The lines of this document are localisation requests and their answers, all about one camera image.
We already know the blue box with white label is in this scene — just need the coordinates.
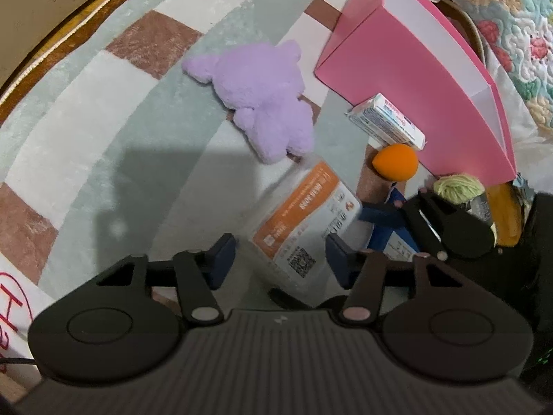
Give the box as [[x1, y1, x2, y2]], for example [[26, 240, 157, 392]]
[[371, 220, 422, 257]]

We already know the pink cardboard box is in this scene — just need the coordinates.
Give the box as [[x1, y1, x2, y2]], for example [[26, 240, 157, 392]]
[[314, 0, 517, 185]]

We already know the white paper with red writing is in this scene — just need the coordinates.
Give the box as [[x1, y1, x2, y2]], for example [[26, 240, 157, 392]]
[[0, 253, 58, 394]]

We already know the yellow flat packet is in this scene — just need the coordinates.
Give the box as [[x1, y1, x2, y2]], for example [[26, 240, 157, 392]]
[[487, 183, 524, 248]]

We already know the white wet wipes pack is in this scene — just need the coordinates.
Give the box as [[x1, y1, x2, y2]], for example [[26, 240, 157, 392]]
[[345, 93, 427, 150]]

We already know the checkered green and brown rug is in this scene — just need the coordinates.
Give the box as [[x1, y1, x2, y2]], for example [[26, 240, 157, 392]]
[[0, 0, 437, 312]]

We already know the clear packet with orange label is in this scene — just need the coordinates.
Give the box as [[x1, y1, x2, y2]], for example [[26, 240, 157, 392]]
[[250, 161, 363, 295]]

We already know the orange makeup sponge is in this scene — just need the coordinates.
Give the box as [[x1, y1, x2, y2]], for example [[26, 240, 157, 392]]
[[372, 144, 420, 182]]

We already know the green yarn ball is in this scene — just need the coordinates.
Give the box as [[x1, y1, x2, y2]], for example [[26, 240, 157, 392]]
[[433, 174, 495, 225]]

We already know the floral quilt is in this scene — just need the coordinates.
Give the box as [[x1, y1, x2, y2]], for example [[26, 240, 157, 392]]
[[406, 0, 553, 136]]

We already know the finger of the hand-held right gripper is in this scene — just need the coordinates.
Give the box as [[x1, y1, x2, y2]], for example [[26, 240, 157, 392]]
[[418, 190, 496, 260], [360, 200, 449, 262]]

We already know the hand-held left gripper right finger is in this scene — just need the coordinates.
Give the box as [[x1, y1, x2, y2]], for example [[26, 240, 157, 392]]
[[325, 233, 466, 324]]

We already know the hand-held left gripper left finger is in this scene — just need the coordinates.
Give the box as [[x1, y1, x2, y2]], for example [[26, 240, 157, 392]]
[[96, 233, 237, 328]]

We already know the brown round basket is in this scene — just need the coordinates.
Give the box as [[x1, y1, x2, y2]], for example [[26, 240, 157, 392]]
[[436, 0, 490, 65]]

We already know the purple plush toy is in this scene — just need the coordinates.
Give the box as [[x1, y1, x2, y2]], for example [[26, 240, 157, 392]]
[[181, 39, 316, 165]]

